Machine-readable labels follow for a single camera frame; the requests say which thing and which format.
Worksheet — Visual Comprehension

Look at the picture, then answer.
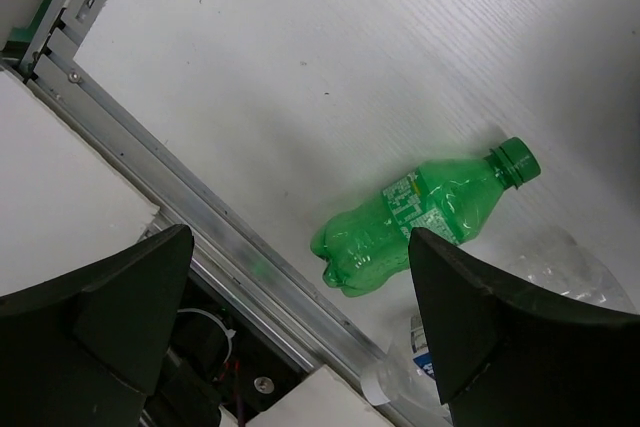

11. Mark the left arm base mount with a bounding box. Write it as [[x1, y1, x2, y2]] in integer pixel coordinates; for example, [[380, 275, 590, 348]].
[[139, 276, 307, 426]]

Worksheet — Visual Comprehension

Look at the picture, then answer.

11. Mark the clear bottle white blue label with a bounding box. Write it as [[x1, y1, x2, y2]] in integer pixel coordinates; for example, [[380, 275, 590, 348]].
[[360, 227, 637, 422]]

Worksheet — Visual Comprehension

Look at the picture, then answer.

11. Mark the aluminium rail frame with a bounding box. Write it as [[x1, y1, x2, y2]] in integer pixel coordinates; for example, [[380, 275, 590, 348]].
[[0, 0, 451, 427]]

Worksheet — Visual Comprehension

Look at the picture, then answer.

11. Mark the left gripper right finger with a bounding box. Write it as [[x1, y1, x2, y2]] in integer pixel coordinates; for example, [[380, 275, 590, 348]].
[[408, 228, 639, 426]]

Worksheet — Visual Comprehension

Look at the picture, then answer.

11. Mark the green plastic soda bottle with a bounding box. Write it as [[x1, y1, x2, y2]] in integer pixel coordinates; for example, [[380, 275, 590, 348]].
[[310, 137, 541, 297]]

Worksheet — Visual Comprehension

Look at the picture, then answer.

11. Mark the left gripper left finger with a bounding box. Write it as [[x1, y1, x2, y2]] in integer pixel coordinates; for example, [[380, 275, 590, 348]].
[[1, 225, 194, 426]]

